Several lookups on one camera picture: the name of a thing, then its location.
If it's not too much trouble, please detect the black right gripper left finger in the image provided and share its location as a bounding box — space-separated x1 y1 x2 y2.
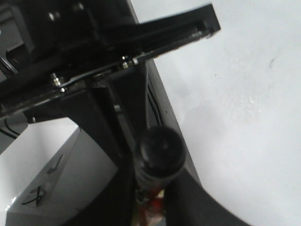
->
58 78 141 226

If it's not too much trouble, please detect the white whiteboard with aluminium frame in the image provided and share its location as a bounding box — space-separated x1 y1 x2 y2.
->
0 0 301 226

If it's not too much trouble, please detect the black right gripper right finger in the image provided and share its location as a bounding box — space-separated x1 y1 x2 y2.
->
165 175 245 226

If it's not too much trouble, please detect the white whiteboard marker with tape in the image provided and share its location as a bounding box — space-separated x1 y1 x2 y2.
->
132 126 186 226

